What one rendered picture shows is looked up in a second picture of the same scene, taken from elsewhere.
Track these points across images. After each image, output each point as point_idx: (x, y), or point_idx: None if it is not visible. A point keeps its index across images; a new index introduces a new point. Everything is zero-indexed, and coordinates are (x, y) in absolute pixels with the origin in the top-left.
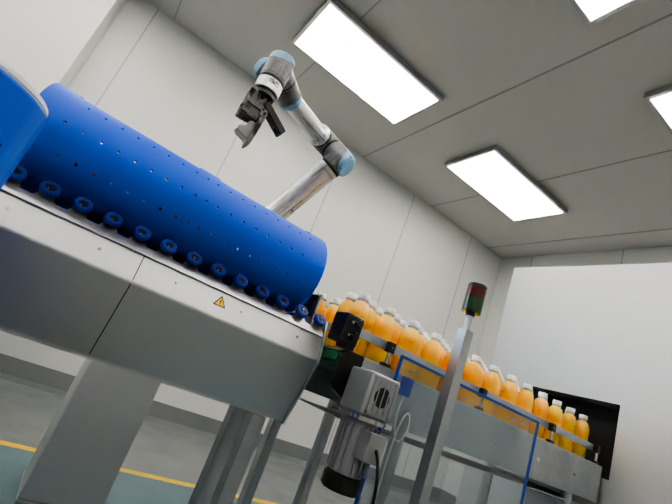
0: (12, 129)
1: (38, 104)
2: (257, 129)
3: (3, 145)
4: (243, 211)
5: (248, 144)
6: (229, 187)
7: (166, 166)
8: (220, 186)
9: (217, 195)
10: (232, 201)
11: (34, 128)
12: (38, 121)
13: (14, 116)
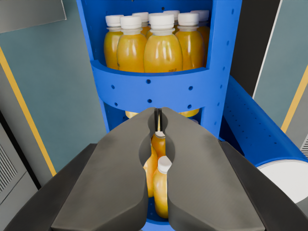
0: (296, 148)
1: (302, 159)
2: (255, 176)
3: (290, 142)
4: (241, 2)
5: (173, 110)
6: (218, 49)
7: (220, 126)
8: (225, 64)
9: (232, 57)
10: (236, 30)
11: (290, 151)
12: (293, 153)
13: (301, 152)
